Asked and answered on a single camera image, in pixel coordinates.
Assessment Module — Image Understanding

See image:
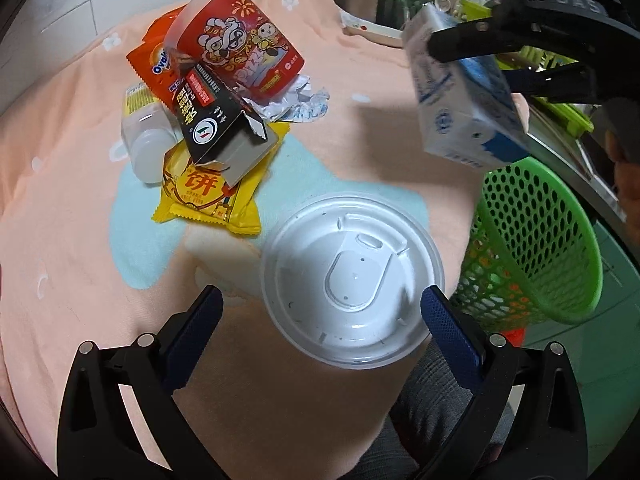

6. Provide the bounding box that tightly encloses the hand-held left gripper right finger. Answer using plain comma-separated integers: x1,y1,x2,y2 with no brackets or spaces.
415,285,588,480

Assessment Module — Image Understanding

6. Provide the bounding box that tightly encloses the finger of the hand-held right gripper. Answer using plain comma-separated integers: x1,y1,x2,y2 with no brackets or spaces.
501,62,602,104
428,18,521,64

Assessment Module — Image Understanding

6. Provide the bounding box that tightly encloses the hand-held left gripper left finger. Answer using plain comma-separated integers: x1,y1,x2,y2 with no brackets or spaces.
56,284,226,480

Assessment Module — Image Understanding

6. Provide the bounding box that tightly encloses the white and blue milk carton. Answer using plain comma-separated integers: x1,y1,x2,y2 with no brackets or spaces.
401,4,546,168

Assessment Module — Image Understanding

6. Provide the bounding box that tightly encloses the white round plastic lid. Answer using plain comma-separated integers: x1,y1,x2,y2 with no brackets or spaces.
260,192,446,368

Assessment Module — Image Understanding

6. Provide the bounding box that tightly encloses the green mesh plastic basket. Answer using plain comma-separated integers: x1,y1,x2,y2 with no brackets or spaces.
450,156,603,346

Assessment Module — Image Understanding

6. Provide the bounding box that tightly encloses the yellow snack packet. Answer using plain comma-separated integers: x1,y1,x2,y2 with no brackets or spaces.
151,120,291,236

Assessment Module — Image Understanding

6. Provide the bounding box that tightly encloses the silver foil wrapper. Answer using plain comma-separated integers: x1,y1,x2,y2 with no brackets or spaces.
235,75,331,123

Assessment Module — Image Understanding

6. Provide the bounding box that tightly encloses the white plastic bottle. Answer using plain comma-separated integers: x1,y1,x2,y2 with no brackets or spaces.
120,82,181,184

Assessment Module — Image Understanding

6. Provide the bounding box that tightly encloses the black cardboard carton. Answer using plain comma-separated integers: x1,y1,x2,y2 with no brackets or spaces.
172,62,281,188

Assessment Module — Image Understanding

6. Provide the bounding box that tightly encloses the red cartoon print cup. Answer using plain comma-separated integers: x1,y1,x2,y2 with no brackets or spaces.
164,0,306,106

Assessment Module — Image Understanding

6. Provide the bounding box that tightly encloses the orange snack packet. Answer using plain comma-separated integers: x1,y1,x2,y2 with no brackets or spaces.
126,7,201,111

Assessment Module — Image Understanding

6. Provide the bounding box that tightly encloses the green dish rack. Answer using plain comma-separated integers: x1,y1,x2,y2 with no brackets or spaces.
460,0,596,136

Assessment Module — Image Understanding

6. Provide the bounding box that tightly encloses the green utensil holder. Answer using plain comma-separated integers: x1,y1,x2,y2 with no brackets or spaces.
395,0,431,18

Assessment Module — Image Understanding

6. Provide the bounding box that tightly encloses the person's grey trouser leg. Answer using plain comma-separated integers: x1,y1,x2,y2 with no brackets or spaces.
345,340,516,480

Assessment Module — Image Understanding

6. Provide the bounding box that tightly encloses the white bowl with red print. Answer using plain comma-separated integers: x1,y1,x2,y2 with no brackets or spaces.
340,10,408,50

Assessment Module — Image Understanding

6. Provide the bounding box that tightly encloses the peach flower print blanket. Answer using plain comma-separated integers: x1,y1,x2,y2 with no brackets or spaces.
0,0,501,480

